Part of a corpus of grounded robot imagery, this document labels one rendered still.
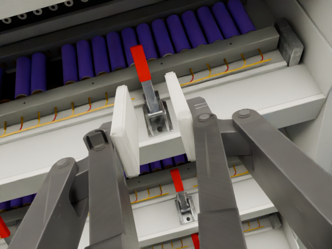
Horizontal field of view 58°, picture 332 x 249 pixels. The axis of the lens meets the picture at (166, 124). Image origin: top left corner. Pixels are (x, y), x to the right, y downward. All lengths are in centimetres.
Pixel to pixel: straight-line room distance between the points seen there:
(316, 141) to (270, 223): 32
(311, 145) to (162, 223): 25
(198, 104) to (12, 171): 25
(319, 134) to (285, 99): 8
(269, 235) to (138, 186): 31
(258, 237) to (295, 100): 39
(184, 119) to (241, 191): 36
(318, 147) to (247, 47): 16
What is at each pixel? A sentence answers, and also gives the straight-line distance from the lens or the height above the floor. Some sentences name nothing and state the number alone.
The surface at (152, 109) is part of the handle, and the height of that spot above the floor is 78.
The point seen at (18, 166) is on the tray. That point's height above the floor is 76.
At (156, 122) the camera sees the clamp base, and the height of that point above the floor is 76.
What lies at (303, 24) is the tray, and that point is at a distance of 37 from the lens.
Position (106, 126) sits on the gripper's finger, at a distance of 18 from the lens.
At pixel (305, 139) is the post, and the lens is 44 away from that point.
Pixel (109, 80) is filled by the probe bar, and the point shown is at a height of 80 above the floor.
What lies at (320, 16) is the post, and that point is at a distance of 34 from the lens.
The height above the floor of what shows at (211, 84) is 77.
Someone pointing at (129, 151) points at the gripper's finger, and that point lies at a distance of 16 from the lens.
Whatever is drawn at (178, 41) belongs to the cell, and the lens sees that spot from 38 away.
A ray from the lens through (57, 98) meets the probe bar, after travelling 36.
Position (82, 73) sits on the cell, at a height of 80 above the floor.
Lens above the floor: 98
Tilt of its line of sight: 43 degrees down
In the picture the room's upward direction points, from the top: 16 degrees counter-clockwise
